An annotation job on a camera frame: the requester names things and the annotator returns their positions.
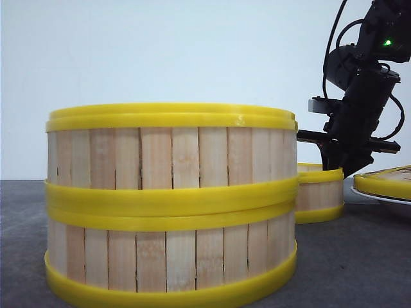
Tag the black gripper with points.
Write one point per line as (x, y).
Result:
(346, 141)

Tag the bamboo steamer tray yellow rims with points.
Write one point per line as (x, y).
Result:
(250, 257)
(165, 160)
(320, 195)

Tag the woven bamboo steamer lid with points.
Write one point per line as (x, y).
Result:
(391, 183)

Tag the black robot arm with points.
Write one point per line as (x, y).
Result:
(359, 66)

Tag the white plate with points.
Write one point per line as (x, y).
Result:
(381, 198)

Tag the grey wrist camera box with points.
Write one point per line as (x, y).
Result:
(320, 105)

